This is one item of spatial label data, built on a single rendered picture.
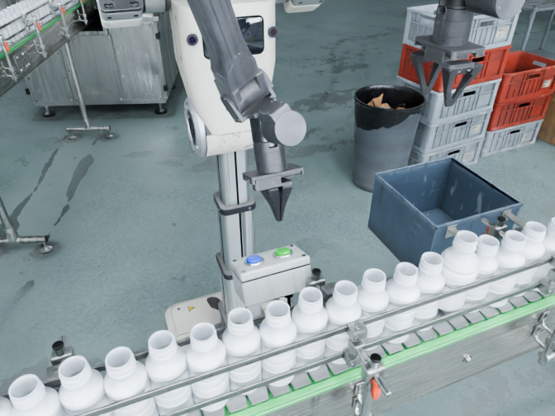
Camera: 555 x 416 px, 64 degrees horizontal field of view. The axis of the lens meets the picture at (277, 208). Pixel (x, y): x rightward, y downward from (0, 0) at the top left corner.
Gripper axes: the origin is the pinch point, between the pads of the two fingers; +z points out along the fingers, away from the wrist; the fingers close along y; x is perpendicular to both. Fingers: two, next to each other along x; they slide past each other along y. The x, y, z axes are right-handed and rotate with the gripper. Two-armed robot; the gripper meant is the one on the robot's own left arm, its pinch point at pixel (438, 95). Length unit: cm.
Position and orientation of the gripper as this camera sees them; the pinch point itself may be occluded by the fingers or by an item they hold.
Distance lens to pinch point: 85.0
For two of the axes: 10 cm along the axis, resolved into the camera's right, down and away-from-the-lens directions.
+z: 0.0, 8.2, 5.7
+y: -3.6, -5.3, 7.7
